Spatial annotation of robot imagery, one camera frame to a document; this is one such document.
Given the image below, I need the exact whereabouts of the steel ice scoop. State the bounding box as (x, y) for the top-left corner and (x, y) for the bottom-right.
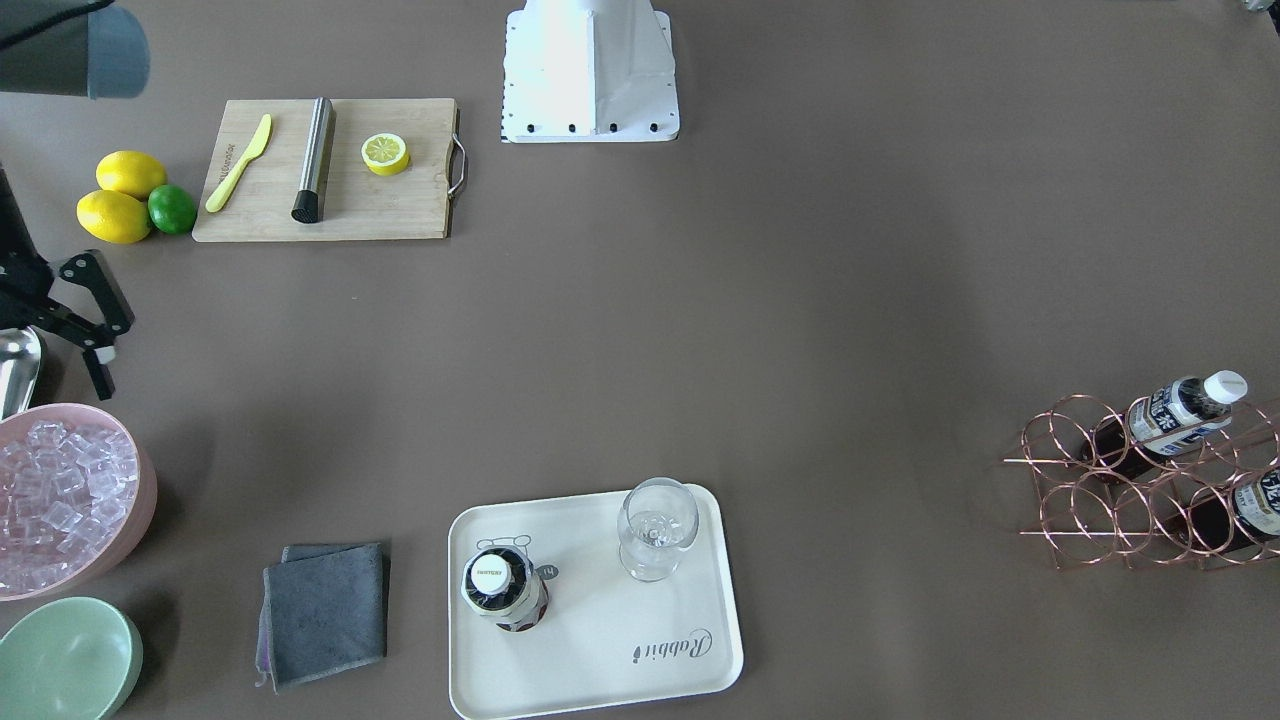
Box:
(1, 325), (44, 419)

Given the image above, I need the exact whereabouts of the yellow plastic knife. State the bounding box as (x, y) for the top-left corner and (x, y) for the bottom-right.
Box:
(204, 114), (273, 213)

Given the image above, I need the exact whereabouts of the steel muddler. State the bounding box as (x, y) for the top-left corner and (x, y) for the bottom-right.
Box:
(291, 97), (335, 224)

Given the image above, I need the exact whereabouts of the green bowl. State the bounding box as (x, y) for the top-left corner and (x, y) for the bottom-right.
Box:
(1, 597), (143, 719)

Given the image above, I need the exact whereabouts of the tea bottle white cap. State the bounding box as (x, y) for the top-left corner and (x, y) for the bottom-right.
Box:
(1076, 370), (1248, 480)

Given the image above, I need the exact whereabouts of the pink bowl of ice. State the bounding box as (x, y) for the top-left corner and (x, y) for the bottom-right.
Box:
(1, 404), (157, 602)

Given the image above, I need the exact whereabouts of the whole lemon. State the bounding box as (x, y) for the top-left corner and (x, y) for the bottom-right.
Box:
(76, 190), (154, 243)
(95, 150), (168, 201)

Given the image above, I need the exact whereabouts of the copper wire bottle basket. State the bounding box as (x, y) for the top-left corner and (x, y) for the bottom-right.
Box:
(1001, 395), (1277, 571)

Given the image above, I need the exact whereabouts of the wine glass on tray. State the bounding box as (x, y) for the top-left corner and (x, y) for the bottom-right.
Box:
(617, 477), (701, 583)

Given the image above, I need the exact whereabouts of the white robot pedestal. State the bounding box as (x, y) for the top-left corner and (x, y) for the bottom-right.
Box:
(500, 1), (681, 143)

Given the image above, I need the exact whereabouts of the bamboo cutting board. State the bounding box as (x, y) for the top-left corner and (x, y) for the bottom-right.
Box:
(192, 97), (465, 243)

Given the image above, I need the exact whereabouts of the lemon half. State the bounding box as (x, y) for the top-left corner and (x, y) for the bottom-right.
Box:
(360, 132), (410, 176)

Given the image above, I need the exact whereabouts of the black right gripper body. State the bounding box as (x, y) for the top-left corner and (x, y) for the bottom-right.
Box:
(1, 168), (55, 331)

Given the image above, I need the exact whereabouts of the grey folded cloth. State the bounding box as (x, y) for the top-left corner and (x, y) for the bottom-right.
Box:
(255, 542), (389, 694)

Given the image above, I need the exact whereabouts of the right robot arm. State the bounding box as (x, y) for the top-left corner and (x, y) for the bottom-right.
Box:
(1, 1), (150, 400)

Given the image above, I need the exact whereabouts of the cream serving tray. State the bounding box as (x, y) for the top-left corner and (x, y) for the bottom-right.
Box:
(447, 484), (745, 719)

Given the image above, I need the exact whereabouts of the lime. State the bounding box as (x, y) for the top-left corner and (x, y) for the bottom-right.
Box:
(146, 184), (198, 234)

